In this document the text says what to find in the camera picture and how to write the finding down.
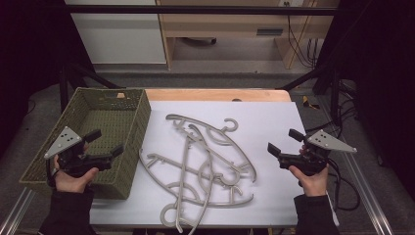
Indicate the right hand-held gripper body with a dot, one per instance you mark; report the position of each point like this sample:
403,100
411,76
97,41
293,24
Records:
329,142

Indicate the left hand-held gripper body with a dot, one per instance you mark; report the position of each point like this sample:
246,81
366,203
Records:
65,140

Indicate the green woven basket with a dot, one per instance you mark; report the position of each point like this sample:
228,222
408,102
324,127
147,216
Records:
107,120

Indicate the person's left hand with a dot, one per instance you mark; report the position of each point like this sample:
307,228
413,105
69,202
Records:
73,182

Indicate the person's right hand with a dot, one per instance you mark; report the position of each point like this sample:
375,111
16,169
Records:
313,184

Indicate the white board sheet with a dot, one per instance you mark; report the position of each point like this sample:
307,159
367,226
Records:
270,124

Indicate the yellow and black small item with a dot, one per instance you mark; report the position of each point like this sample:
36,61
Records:
306,102

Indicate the black curtain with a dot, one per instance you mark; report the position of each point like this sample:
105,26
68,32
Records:
29,49
381,65

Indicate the white cabinet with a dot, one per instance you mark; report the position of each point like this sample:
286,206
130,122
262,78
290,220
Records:
120,39

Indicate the light wooden desk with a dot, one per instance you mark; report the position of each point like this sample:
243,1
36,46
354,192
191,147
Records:
221,24

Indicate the black metal frame strut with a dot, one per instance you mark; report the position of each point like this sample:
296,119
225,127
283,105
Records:
63,88
334,94

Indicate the aluminium rail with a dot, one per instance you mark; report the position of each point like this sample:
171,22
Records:
368,196
16,212

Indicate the black horizontal frame bar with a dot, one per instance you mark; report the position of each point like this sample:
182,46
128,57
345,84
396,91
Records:
195,9

